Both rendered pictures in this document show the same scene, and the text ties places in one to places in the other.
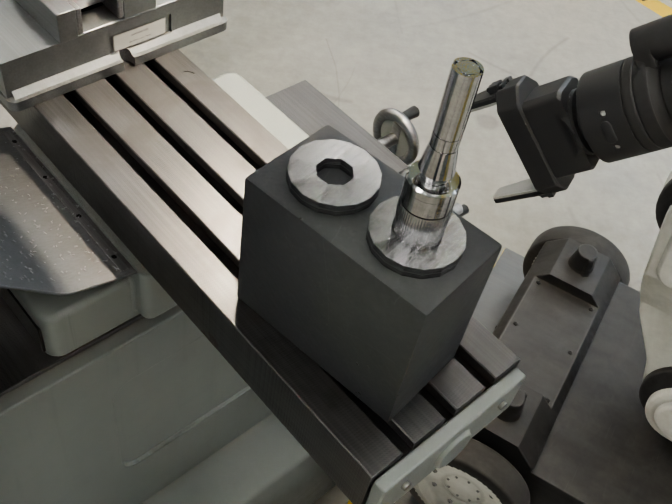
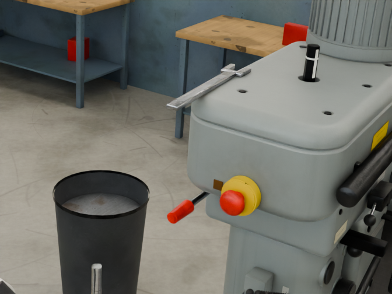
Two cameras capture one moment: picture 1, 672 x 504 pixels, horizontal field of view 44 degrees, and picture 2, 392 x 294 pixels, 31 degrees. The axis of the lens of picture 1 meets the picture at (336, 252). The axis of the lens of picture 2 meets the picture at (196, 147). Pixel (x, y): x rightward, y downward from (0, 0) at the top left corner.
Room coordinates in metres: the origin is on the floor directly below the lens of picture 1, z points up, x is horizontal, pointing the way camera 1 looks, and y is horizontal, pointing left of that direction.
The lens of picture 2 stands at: (1.90, -0.13, 2.26)
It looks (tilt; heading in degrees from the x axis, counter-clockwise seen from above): 24 degrees down; 169
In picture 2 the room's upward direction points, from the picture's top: 4 degrees clockwise
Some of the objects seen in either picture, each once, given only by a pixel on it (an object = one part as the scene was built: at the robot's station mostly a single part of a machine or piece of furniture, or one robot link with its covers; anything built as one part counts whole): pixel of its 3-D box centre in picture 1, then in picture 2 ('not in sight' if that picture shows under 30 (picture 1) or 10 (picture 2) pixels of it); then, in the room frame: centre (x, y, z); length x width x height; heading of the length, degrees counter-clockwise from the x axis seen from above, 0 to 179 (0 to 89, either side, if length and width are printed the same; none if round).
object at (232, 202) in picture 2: not in sight; (233, 201); (1.00, 0.11, 1.76); 0.04 x 0.03 x 0.04; 50
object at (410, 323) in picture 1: (359, 268); not in sight; (0.54, -0.03, 1.04); 0.22 x 0.12 x 0.20; 57
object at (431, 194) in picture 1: (432, 180); not in sight; (0.51, -0.07, 1.20); 0.05 x 0.05 x 0.01
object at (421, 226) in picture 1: (424, 208); not in sight; (0.51, -0.07, 1.17); 0.05 x 0.05 x 0.06
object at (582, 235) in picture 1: (575, 272); not in sight; (1.10, -0.47, 0.50); 0.20 x 0.05 x 0.20; 68
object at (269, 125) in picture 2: not in sight; (305, 119); (0.80, 0.28, 1.81); 0.47 x 0.26 x 0.16; 140
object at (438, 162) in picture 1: (450, 125); (96, 286); (0.51, -0.07, 1.26); 0.03 x 0.03 x 0.11
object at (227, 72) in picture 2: not in sight; (209, 85); (0.86, 0.09, 1.89); 0.24 x 0.04 x 0.01; 143
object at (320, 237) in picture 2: not in sight; (303, 178); (0.78, 0.30, 1.68); 0.34 x 0.24 x 0.10; 140
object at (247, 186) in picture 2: not in sight; (241, 195); (0.98, 0.13, 1.76); 0.06 x 0.02 x 0.06; 50
